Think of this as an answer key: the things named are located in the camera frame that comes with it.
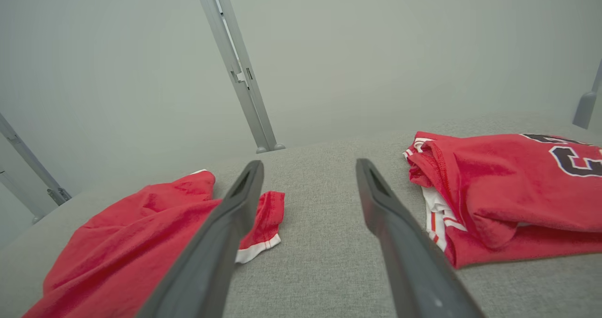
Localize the red jersey with number 23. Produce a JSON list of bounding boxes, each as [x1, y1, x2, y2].
[[403, 131, 602, 269]]

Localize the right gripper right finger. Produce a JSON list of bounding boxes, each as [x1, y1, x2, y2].
[[356, 158, 485, 318]]

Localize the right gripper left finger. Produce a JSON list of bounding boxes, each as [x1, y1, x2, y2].
[[135, 160, 265, 318]]

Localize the red shorts with white trim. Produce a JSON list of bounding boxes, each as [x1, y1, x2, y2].
[[21, 169, 286, 318]]

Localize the grey angled partition leg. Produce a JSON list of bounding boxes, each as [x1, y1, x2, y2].
[[572, 59, 602, 130]]

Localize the grey metal partition leg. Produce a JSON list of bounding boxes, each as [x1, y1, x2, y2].
[[0, 113, 72, 207]]

